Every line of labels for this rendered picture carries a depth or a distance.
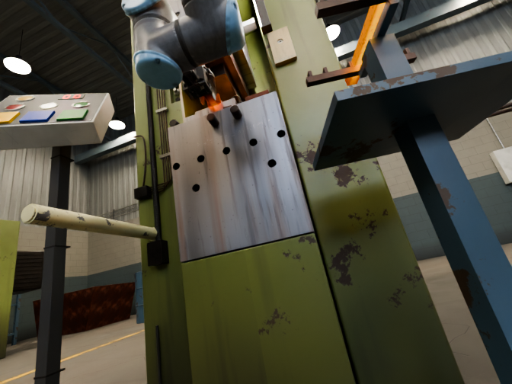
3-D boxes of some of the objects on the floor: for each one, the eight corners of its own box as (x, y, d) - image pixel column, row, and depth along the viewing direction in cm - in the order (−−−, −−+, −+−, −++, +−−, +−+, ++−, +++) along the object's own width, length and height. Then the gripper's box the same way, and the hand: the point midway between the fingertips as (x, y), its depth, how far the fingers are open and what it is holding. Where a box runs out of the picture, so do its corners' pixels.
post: (37, 501, 58) (62, 117, 92) (24, 502, 59) (53, 120, 93) (55, 487, 62) (72, 123, 96) (42, 488, 62) (64, 126, 96)
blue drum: (155, 321, 429) (152, 268, 457) (128, 325, 443) (126, 274, 471) (176, 313, 483) (172, 267, 511) (151, 318, 497) (148, 273, 525)
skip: (94, 329, 510) (94, 286, 537) (29, 341, 556) (32, 301, 582) (137, 317, 620) (136, 281, 647) (80, 328, 666) (81, 294, 693)
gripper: (166, 76, 66) (202, 119, 86) (199, 63, 64) (228, 110, 84) (163, 52, 69) (199, 99, 89) (195, 39, 67) (224, 90, 87)
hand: (210, 95), depth 86 cm, fingers closed
